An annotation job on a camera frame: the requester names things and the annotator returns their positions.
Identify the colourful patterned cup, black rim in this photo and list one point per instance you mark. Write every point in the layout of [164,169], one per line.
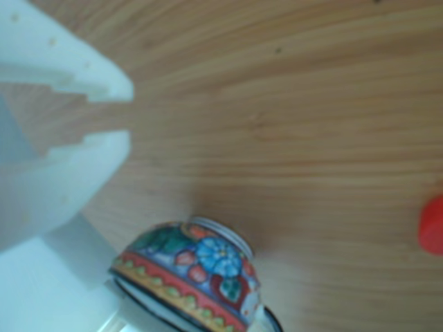
[207,259]

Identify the red bottle cap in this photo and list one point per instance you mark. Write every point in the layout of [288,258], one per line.
[432,224]

